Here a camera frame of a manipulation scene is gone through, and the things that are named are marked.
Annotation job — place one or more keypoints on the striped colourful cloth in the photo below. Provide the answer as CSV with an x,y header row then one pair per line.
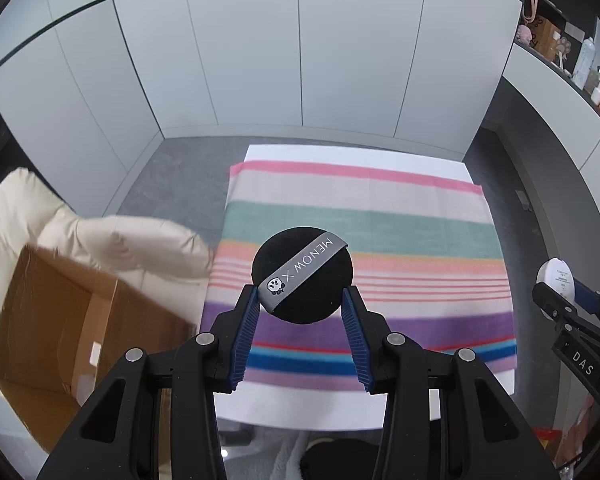
x,y
380,220

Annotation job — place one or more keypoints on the black powder puff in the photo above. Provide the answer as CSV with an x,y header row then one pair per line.
x,y
325,290

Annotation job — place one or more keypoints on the tall white bottle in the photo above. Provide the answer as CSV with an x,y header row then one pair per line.
x,y
584,62

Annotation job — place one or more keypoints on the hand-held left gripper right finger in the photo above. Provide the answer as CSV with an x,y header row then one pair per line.
x,y
357,340

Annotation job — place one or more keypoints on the brown shelf box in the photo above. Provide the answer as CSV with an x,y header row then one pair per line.
x,y
547,37

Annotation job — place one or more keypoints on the grey floor socket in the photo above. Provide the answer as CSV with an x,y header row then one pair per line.
x,y
524,200

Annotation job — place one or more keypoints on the white round tin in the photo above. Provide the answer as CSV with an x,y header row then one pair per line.
x,y
555,272

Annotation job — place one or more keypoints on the cream puffy jacket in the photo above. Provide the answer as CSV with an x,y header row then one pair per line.
x,y
130,245

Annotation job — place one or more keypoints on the small white bottle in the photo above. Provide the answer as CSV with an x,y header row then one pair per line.
x,y
597,92

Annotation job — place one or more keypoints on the pink plush toy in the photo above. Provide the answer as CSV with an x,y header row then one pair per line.
x,y
525,34

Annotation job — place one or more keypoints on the brown cardboard box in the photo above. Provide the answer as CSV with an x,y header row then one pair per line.
x,y
45,320

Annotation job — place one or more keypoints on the red bag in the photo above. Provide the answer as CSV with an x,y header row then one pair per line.
x,y
547,442

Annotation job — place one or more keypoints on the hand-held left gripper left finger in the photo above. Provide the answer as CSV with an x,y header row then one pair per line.
x,y
244,340

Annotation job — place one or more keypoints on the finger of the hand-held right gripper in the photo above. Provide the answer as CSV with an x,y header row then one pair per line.
x,y
555,305
590,297

